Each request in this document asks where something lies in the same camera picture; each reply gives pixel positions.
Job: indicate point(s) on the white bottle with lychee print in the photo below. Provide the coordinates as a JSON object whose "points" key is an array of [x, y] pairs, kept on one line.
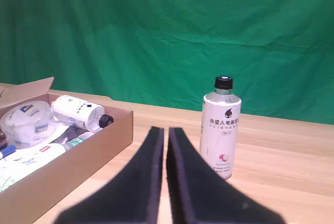
{"points": [[220, 135]]}

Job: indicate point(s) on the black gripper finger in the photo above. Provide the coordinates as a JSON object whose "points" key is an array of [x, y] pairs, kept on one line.
{"points": [[198, 192], [130, 187]]}

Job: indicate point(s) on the green backdrop cloth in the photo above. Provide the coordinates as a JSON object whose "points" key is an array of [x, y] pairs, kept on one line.
{"points": [[156, 30]]}

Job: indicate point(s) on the clear adhesive tape roll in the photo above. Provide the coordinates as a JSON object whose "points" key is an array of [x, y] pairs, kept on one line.
{"points": [[26, 124]]}

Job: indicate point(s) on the clear bottle with butterfly label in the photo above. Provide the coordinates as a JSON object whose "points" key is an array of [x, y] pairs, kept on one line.
{"points": [[31, 161]]}

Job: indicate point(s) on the white bottle with green logo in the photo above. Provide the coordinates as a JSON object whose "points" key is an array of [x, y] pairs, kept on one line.
{"points": [[78, 113]]}

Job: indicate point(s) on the brown cardboard box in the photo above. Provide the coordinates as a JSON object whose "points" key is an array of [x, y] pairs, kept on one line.
{"points": [[78, 171]]}

